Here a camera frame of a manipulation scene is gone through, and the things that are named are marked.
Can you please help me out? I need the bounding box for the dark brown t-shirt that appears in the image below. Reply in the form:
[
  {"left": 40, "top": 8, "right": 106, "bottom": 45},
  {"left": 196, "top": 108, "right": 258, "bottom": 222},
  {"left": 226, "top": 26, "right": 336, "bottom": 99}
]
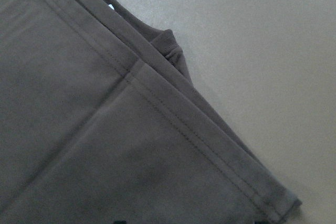
[{"left": 1, "top": 0, "right": 301, "bottom": 223}]

